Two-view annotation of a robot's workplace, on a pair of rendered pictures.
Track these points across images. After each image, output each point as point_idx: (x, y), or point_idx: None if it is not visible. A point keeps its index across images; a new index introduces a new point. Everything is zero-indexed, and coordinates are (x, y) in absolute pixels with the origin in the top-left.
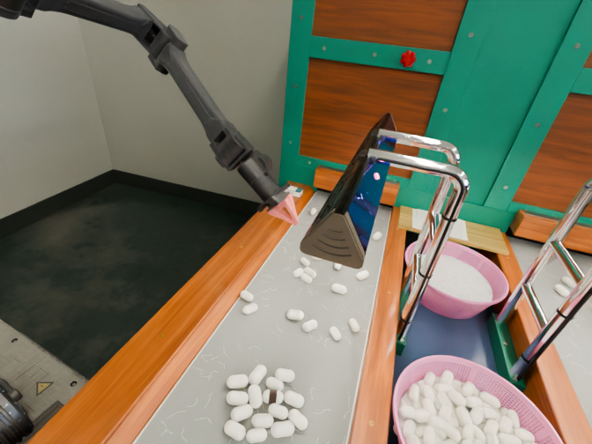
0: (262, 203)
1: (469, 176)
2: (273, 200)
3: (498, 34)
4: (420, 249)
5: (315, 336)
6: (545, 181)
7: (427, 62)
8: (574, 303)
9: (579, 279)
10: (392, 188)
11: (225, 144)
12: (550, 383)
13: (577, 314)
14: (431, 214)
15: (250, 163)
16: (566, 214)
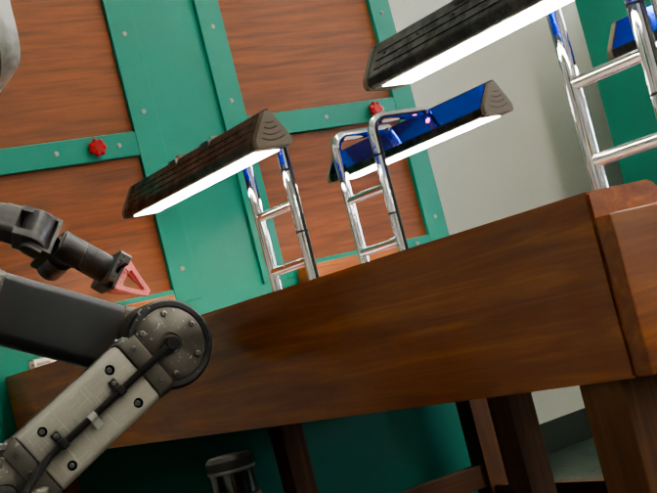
0: (114, 266)
1: (229, 256)
2: (125, 254)
3: (164, 107)
4: (273, 260)
5: None
6: (294, 229)
7: (117, 147)
8: (390, 198)
9: (379, 185)
10: (166, 297)
11: (35, 221)
12: None
13: None
14: (261, 213)
15: (71, 234)
16: (338, 173)
